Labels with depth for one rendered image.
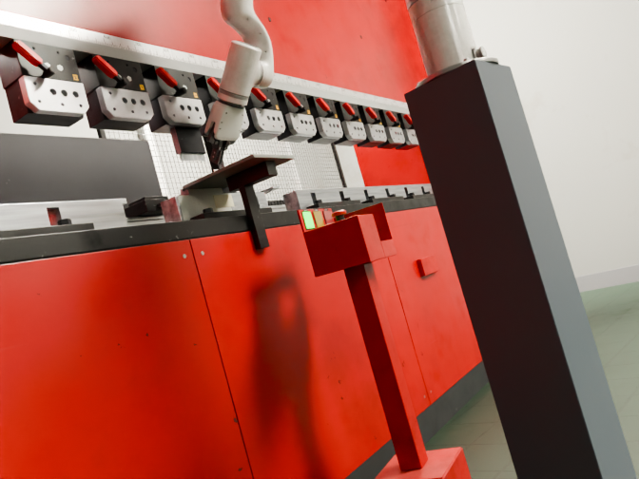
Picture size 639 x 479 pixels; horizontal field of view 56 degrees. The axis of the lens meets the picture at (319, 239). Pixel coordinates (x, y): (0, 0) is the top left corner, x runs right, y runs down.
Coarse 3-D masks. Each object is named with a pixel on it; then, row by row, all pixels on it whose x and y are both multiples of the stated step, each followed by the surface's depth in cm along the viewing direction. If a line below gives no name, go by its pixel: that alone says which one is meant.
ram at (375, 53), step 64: (0, 0) 131; (64, 0) 145; (128, 0) 164; (192, 0) 186; (256, 0) 217; (320, 0) 260; (384, 0) 323; (192, 64) 178; (320, 64) 244; (384, 64) 299
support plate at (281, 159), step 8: (240, 160) 153; (248, 160) 152; (256, 160) 154; (264, 160) 157; (272, 160) 159; (280, 160) 162; (288, 160) 165; (224, 168) 156; (232, 168) 156; (240, 168) 159; (208, 176) 159; (216, 176) 160; (224, 176) 163; (192, 184) 162; (200, 184) 165; (208, 184) 168; (216, 184) 171; (224, 184) 174
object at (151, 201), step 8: (144, 200) 179; (152, 200) 182; (160, 200) 184; (128, 208) 183; (136, 208) 181; (144, 208) 180; (152, 208) 181; (160, 208) 183; (128, 216) 184; (136, 216) 182
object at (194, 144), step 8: (176, 128) 170; (184, 128) 173; (176, 136) 169; (184, 136) 172; (192, 136) 174; (200, 136) 177; (176, 144) 170; (184, 144) 171; (192, 144) 173; (200, 144) 176; (176, 152) 170; (184, 152) 170; (192, 152) 173; (200, 152) 175; (184, 160) 171; (192, 160) 173; (200, 160) 176
